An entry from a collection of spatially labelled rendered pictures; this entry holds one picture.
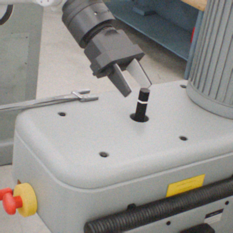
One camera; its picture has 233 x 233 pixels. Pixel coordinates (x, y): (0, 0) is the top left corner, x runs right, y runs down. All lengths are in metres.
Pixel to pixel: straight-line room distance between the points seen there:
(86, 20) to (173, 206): 0.38
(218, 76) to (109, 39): 0.23
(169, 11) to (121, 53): 6.43
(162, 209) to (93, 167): 0.16
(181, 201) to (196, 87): 0.26
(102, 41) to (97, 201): 0.30
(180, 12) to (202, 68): 6.17
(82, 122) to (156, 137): 0.14
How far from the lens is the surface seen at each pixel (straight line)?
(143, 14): 7.28
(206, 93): 1.09
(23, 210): 0.97
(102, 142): 0.91
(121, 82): 0.97
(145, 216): 0.91
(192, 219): 1.09
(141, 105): 0.99
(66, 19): 1.03
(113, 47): 0.99
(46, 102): 1.00
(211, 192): 1.01
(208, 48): 1.07
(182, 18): 7.22
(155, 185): 0.93
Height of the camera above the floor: 2.36
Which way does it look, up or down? 28 degrees down
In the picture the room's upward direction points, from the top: 10 degrees clockwise
